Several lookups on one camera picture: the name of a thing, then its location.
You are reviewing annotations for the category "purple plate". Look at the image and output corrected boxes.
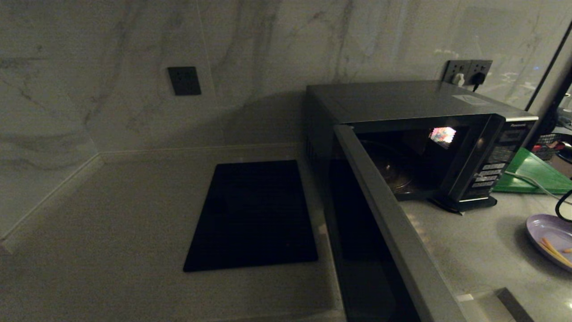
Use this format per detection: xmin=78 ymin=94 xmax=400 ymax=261
xmin=526 ymin=214 xmax=572 ymax=274

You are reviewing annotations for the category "silver black microwave oven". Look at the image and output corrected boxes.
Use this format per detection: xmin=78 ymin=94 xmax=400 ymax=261
xmin=304 ymin=81 xmax=539 ymax=213

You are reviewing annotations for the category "black induction cooktop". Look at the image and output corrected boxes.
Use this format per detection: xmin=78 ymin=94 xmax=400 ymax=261
xmin=183 ymin=160 xmax=319 ymax=272

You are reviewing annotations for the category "green cutting board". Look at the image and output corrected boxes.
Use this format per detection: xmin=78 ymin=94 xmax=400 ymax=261
xmin=492 ymin=147 xmax=572 ymax=195

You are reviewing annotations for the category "metal shopping cart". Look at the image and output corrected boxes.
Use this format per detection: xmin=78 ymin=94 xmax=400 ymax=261
xmin=532 ymin=133 xmax=572 ymax=162

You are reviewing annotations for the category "dark single wall socket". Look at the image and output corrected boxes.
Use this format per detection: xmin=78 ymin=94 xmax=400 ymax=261
xmin=167 ymin=66 xmax=202 ymax=96

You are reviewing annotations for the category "grey double wall socket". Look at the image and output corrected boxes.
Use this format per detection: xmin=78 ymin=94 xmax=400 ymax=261
xmin=444 ymin=59 xmax=493 ymax=87

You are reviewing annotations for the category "white power cable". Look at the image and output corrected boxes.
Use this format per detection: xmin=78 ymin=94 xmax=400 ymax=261
xmin=505 ymin=170 xmax=572 ymax=207

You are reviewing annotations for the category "black metal frame post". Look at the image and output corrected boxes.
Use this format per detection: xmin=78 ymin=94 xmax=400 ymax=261
xmin=524 ymin=20 xmax=572 ymax=150

